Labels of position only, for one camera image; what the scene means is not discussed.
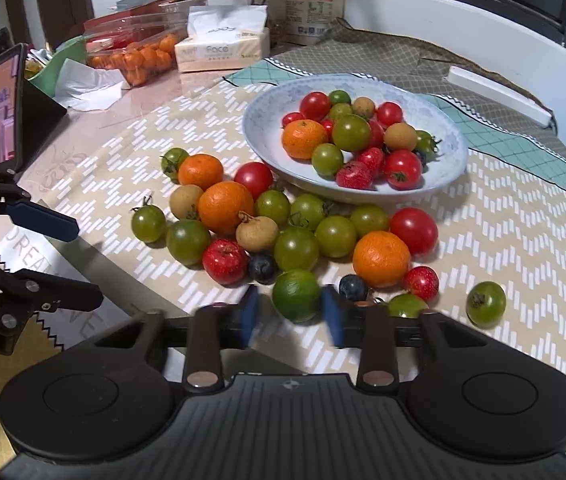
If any clear plastic container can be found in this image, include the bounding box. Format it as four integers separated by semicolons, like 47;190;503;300
83;14;189;88

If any mandarin orange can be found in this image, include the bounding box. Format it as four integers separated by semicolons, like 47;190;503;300
178;153;225;192
352;230;411;289
282;119;329;161
198;181;255;237

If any white power strip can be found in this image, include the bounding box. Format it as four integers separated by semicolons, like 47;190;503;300
446;65;553;129

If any pile of kumquats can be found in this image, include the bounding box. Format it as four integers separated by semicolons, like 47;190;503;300
88;35;179;87

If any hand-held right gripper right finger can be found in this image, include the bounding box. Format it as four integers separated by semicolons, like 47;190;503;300
322;285;491;394

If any white blue patterned plate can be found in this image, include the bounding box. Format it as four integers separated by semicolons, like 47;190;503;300
241;74;470;206

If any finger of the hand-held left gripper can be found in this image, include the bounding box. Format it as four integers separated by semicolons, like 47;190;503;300
0;242;104;313
0;152;81;244

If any red cherry tomato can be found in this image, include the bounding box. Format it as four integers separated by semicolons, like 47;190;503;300
376;101;404;128
299;91;332;122
384;149;424;191
389;207;439;256
234;161;275;201
367;119;386;150

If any green cloth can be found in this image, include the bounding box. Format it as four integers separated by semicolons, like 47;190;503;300
28;37;88;96

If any brown longan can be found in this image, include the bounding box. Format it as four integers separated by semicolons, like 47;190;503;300
169;184;205;221
235;211;280;254
351;96;376;120
383;122;419;152

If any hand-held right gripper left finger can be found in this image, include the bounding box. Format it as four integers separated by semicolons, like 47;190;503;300
80;285;261;394

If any crumpled white paper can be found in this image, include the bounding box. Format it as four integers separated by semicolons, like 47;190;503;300
54;58;124;111

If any printed food bag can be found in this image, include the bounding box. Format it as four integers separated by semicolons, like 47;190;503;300
283;0;349;47

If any tissue pack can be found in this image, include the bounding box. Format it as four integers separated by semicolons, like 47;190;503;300
174;5;271;73

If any pile of green tomatoes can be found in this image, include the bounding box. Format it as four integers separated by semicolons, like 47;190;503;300
130;147;507;330

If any dark wooden door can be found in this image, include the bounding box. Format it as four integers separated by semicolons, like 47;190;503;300
0;0;96;53

